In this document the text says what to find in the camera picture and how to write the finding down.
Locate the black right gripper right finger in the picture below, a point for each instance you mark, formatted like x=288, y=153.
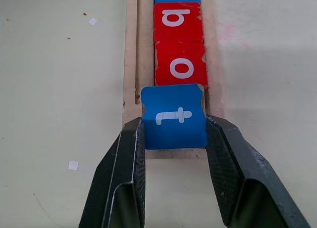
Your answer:
x=237, y=168

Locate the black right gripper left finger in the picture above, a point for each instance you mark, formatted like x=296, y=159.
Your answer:
x=123, y=163

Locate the blue letter t block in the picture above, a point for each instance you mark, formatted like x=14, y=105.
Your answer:
x=173, y=136

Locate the red letter o block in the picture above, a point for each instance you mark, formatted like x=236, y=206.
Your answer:
x=163, y=76

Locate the red letter b block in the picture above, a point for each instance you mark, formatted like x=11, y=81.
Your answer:
x=192, y=31

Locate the long wooden letter tray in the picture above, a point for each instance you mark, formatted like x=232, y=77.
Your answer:
x=130, y=64

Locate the small white paper scrap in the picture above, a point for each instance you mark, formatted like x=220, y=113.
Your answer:
x=92, y=21
x=73, y=165

